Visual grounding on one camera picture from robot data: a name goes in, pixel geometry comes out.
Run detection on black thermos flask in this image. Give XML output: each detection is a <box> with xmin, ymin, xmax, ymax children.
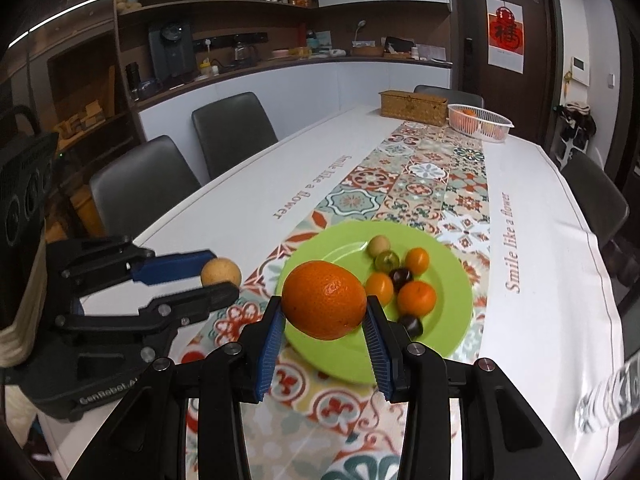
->
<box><xmin>125</xmin><ymin>62</ymin><xmax>141</xmax><ymax>102</ymax></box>

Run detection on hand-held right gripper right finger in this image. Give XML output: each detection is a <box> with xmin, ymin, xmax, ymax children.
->
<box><xmin>362</xmin><ymin>296</ymin><xmax>581</xmax><ymax>480</ymax></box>

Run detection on very large orange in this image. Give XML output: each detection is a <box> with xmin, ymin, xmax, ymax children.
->
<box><xmin>281</xmin><ymin>260</ymin><xmax>368</xmax><ymax>341</ymax></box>

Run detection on white plastic basket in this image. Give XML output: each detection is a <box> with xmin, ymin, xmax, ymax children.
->
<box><xmin>447</xmin><ymin>103</ymin><xmax>516</xmax><ymax>144</ymax></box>

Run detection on clear plastic water bottle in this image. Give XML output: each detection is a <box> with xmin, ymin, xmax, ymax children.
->
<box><xmin>575</xmin><ymin>360</ymin><xmax>640</xmax><ymax>433</ymax></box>

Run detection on person's beige sweater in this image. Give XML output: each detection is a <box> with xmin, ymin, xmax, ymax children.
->
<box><xmin>0</xmin><ymin>385</ymin><xmax>38</xmax><ymax>441</ymax></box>

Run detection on brown wall shelf unit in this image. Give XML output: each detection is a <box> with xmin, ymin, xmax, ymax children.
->
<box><xmin>115</xmin><ymin>0</ymin><xmax>321</xmax><ymax>96</ymax></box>

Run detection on medium orange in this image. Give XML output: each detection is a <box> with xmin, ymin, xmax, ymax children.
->
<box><xmin>397</xmin><ymin>280</ymin><xmax>437</xmax><ymax>316</ymax></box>

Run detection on green round plate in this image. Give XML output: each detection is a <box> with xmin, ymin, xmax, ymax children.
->
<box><xmin>275</xmin><ymin>220</ymin><xmax>474</xmax><ymax>385</ymax></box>

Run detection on heap of mandarins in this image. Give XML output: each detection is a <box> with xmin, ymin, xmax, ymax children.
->
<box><xmin>452</xmin><ymin>107</ymin><xmax>506</xmax><ymax>138</ymax></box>

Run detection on teal picture frame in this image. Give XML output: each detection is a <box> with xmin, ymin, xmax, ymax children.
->
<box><xmin>306</xmin><ymin>31</ymin><xmax>333</xmax><ymax>56</ymax></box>

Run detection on white counter cabinet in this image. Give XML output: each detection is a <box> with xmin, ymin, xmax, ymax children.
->
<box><xmin>135</xmin><ymin>57</ymin><xmax>453</xmax><ymax>181</ymax></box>

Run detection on black tissue box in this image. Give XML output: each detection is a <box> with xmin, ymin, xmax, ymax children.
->
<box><xmin>384</xmin><ymin>36</ymin><xmax>416</xmax><ymax>56</ymax></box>

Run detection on dark wooden door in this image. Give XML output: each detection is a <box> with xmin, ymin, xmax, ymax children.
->
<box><xmin>450</xmin><ymin>0</ymin><xmax>558</xmax><ymax>146</ymax></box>

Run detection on woven rattan box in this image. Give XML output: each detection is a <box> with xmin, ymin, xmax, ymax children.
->
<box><xmin>378</xmin><ymin>90</ymin><xmax>449</xmax><ymax>127</ymax></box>

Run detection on printed white tablecloth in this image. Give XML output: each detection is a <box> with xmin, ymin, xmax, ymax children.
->
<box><xmin>37</xmin><ymin>105</ymin><xmax>631</xmax><ymax>480</ymax></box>

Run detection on dark hanging bags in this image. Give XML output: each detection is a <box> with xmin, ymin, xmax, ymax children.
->
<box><xmin>555</xmin><ymin>102</ymin><xmax>598</xmax><ymax>143</ymax></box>

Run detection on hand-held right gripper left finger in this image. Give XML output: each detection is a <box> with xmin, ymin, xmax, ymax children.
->
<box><xmin>67</xmin><ymin>296</ymin><xmax>287</xmax><ymax>480</ymax></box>

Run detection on red wall poster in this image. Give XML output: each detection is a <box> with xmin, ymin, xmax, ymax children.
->
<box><xmin>486</xmin><ymin>0</ymin><xmax>526</xmax><ymax>73</ymax></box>

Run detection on grey dining chair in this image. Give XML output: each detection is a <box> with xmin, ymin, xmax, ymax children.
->
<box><xmin>191</xmin><ymin>92</ymin><xmax>279</xmax><ymax>181</ymax></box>
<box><xmin>560</xmin><ymin>150</ymin><xmax>630</xmax><ymax>251</ymax></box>
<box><xmin>90</xmin><ymin>135</ymin><xmax>202</xmax><ymax>236</ymax></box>
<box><xmin>414</xmin><ymin>84</ymin><xmax>485</xmax><ymax>109</ymax></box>

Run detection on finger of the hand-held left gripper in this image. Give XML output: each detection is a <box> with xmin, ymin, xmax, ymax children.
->
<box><xmin>47</xmin><ymin>235</ymin><xmax>217</xmax><ymax>286</ymax></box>
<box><xmin>54</xmin><ymin>281</ymin><xmax>241</xmax><ymax>363</ymax></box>

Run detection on dark water dispenser machine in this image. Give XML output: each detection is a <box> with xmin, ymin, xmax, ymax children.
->
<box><xmin>148</xmin><ymin>22</ymin><xmax>197</xmax><ymax>78</ymax></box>

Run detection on small mandarin orange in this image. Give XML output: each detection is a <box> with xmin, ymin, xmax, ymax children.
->
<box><xmin>405</xmin><ymin>247</ymin><xmax>431</xmax><ymax>275</ymax></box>
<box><xmin>364</xmin><ymin>273</ymin><xmax>395</xmax><ymax>302</ymax></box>

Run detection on person's left forearm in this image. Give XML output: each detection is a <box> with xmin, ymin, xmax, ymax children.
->
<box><xmin>0</xmin><ymin>240</ymin><xmax>49</xmax><ymax>368</ymax></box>

